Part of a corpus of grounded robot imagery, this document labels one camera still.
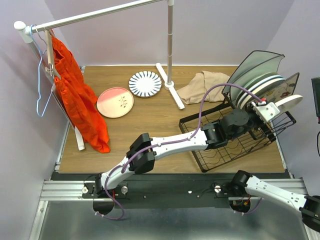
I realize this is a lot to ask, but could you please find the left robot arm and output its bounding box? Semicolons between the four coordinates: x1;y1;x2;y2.
82;105;276;198

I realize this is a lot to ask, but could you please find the black mounting rail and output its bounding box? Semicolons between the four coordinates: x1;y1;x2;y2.
82;170;252;209

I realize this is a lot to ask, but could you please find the pink and cream plate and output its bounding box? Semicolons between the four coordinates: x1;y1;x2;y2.
96;87;134;118

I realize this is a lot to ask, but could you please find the white blue rimmed plate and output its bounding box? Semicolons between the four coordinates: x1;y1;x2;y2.
236;73;285;109

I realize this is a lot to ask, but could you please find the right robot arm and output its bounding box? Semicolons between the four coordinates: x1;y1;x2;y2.
229;94;320;232

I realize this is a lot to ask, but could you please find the blue striped white plate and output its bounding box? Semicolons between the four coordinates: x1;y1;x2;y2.
128;70;162;98

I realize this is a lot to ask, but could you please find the white clothes rack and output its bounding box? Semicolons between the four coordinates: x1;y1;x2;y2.
13;0;186;151

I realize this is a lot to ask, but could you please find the black wire dish rack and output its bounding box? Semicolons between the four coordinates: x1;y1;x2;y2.
178;93;297;173

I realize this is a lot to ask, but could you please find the blue wire hanger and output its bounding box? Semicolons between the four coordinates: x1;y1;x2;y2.
30;24;53;118

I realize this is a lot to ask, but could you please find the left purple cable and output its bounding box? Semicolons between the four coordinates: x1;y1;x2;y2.
93;82;267;221

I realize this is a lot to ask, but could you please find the wooden clip hanger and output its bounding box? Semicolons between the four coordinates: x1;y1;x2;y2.
44;29;61;79

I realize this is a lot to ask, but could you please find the cream round plate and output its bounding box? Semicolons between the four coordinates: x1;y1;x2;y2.
275;94;304;112

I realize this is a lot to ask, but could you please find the square leaf pattern plate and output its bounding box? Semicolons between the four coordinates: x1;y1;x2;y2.
263;72;300;103

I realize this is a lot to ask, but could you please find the orange garment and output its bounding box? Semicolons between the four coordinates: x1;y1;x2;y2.
51;37;111;154

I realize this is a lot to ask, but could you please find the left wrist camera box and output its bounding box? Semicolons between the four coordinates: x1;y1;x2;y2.
253;102;281;123

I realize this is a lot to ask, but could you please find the beige cloth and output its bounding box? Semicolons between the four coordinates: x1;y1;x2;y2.
177;70;230;105

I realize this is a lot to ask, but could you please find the large square green plate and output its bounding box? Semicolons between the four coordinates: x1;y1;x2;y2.
226;49;286;95

